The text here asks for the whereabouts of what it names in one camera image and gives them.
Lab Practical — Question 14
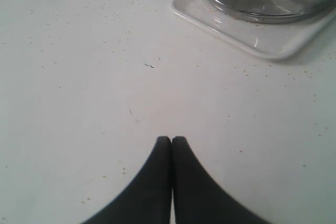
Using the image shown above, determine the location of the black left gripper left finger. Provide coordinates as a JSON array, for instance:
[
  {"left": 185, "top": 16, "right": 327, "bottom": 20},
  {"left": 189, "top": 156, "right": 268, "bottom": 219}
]
[{"left": 84, "top": 136, "right": 172, "bottom": 224}]

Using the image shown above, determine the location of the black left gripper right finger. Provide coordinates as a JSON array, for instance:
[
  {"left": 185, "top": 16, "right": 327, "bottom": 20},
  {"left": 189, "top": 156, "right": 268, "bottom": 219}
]
[{"left": 172, "top": 136, "right": 265, "bottom": 224}]

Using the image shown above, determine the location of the round steel mesh sieve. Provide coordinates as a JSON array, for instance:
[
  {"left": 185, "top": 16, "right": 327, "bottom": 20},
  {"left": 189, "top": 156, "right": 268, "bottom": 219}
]
[{"left": 209, "top": 0, "right": 335, "bottom": 24}]

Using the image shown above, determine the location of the white rectangular plastic tray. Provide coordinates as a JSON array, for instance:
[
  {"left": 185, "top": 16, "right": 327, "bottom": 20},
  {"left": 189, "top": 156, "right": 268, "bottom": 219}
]
[{"left": 171, "top": 0, "right": 335, "bottom": 60}]

